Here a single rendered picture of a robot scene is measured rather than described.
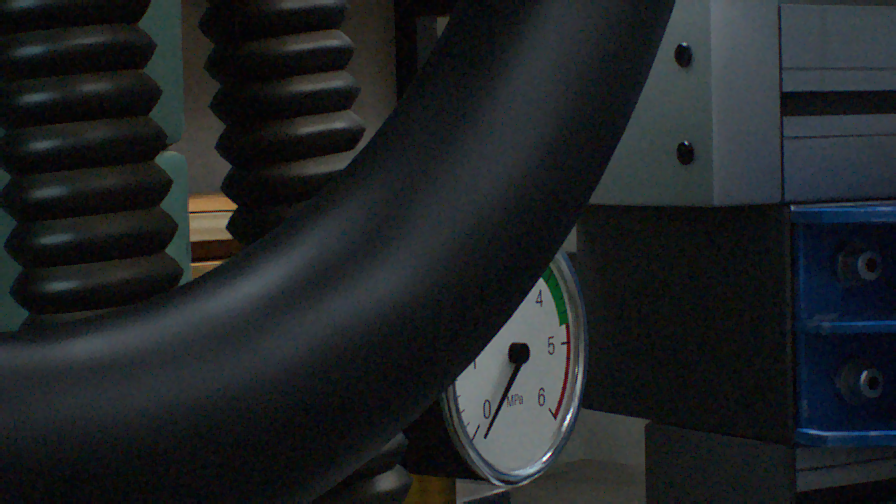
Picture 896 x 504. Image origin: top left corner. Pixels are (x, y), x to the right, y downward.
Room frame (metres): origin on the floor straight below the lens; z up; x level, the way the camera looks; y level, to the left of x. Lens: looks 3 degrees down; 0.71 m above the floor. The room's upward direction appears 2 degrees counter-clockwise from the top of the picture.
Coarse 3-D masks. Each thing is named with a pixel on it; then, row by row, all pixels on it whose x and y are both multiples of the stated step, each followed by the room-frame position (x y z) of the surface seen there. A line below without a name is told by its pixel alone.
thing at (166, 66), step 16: (160, 0) 0.47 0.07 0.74; (176, 0) 0.47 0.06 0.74; (144, 16) 0.46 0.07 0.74; (160, 16) 0.47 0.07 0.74; (176, 16) 0.47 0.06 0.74; (160, 32) 0.47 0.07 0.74; (176, 32) 0.47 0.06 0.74; (160, 48) 0.47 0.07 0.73; (176, 48) 0.47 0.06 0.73; (160, 64) 0.47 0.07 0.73; (176, 64) 0.47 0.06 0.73; (160, 80) 0.47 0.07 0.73; (176, 80) 0.47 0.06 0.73; (160, 96) 0.47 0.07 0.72; (176, 96) 0.47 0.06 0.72; (160, 112) 0.47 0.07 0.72; (176, 112) 0.47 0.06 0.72; (0, 128) 0.43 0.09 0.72; (176, 128) 0.47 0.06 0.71
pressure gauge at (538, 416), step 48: (576, 288) 0.49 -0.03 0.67; (528, 336) 0.48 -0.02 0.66; (576, 336) 0.50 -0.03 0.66; (480, 384) 0.46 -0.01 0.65; (528, 384) 0.48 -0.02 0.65; (576, 384) 0.49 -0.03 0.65; (432, 432) 0.46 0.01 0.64; (480, 432) 0.46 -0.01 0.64; (528, 432) 0.48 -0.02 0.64; (432, 480) 0.48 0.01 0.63; (480, 480) 0.47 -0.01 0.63; (528, 480) 0.47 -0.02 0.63
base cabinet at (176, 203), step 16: (160, 160) 0.47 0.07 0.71; (176, 160) 0.47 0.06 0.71; (0, 176) 0.43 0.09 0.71; (176, 176) 0.47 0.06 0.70; (0, 192) 0.43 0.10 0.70; (176, 192) 0.47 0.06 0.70; (0, 208) 0.43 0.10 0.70; (176, 208) 0.47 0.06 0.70; (0, 224) 0.43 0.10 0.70; (0, 240) 0.43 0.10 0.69; (176, 240) 0.47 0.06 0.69; (0, 256) 0.43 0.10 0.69; (176, 256) 0.47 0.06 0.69; (0, 272) 0.43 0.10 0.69; (16, 272) 0.43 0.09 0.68; (0, 288) 0.43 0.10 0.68; (0, 304) 0.43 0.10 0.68; (16, 304) 0.43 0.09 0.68; (0, 320) 0.43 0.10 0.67; (16, 320) 0.43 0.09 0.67
